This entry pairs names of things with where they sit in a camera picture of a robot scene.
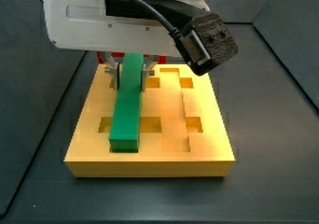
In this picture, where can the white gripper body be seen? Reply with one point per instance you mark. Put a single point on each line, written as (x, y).
(77, 25)

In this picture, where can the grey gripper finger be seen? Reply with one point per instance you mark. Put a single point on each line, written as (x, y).
(147, 69)
(112, 68)

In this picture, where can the green bar block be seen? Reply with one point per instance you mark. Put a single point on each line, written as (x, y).
(124, 133)

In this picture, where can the yellow slotted board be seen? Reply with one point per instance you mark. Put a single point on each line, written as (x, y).
(183, 137)

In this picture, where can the red cross-shaped block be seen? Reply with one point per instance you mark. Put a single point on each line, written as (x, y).
(160, 59)

